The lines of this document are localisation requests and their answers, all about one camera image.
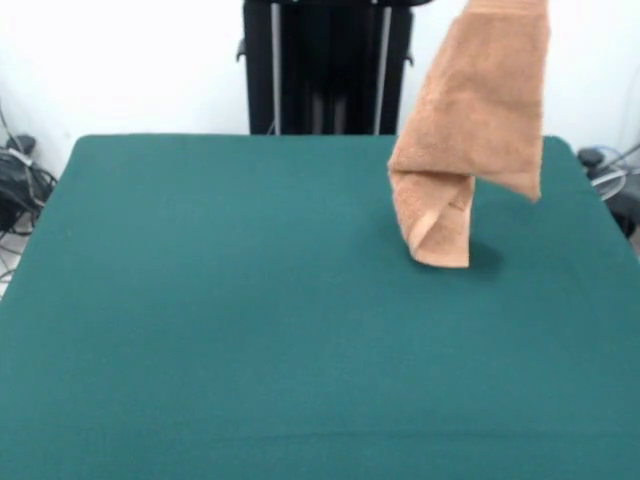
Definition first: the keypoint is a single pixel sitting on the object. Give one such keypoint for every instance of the tan terry towel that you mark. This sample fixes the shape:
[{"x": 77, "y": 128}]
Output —
[{"x": 475, "y": 100}]

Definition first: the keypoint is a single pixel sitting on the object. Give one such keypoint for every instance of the dark green table cloth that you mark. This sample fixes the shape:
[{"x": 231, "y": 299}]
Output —
[{"x": 150, "y": 300}]

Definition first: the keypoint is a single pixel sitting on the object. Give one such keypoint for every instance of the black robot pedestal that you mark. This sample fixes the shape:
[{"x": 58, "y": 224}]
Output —
[{"x": 325, "y": 75}]

